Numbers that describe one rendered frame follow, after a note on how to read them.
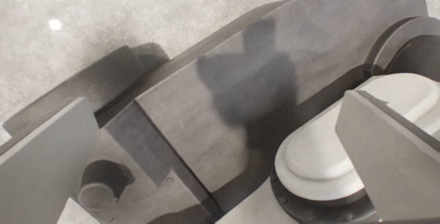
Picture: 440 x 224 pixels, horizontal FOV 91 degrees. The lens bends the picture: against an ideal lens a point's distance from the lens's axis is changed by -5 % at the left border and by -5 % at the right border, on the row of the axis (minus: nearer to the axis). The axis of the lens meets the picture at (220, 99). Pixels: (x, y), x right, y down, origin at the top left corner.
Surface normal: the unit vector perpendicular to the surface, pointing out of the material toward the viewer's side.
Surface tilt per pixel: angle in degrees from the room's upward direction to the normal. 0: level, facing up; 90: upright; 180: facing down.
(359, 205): 90
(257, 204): 90
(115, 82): 43
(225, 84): 0
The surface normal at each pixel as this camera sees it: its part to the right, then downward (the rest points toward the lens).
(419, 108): -0.17, -0.36
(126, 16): 0.25, 0.29
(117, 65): 0.81, -0.31
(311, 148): -0.49, -0.79
